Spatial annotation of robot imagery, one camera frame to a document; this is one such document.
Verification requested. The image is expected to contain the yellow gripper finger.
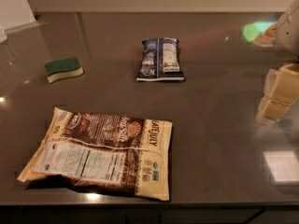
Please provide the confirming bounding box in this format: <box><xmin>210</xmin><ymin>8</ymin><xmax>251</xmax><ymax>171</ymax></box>
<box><xmin>256</xmin><ymin>96</ymin><xmax>290</xmax><ymax>124</ymax></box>
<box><xmin>263</xmin><ymin>63</ymin><xmax>299</xmax><ymax>105</ymax></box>

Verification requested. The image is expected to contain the blue chip bag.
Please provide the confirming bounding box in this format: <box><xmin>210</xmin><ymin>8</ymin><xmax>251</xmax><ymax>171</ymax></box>
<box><xmin>136</xmin><ymin>37</ymin><xmax>185</xmax><ymax>82</ymax></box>

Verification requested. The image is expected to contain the brown chip bag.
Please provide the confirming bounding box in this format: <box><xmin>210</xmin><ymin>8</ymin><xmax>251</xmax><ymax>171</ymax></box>
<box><xmin>18</xmin><ymin>108</ymin><xmax>172</xmax><ymax>201</ymax></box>

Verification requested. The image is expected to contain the green yellow sponge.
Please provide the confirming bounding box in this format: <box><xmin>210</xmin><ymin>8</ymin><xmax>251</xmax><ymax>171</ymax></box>
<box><xmin>45</xmin><ymin>56</ymin><xmax>84</xmax><ymax>83</ymax></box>

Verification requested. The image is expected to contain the white panel at left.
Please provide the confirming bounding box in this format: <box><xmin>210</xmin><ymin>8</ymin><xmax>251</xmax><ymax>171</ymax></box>
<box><xmin>0</xmin><ymin>0</ymin><xmax>45</xmax><ymax>44</ymax></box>

